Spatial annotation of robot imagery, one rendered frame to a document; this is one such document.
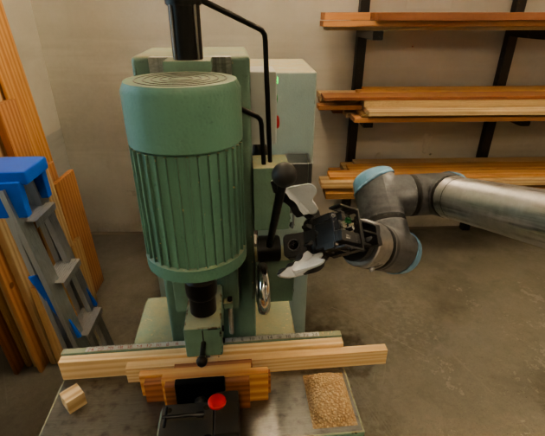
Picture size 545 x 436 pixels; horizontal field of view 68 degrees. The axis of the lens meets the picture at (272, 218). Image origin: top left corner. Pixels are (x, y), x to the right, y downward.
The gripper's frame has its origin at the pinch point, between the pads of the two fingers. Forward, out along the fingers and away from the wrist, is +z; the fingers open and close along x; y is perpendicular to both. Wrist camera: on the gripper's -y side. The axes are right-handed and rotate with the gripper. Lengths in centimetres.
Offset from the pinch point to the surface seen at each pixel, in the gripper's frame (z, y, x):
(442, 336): -187, -60, 14
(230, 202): 4.3, -4.0, -4.3
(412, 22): -142, -23, -149
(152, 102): 19.9, 0.0, -13.6
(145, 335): -14, -66, 10
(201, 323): -3.7, -24.1, 11.6
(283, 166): 5.7, 8.9, -4.9
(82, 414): 8, -46, 27
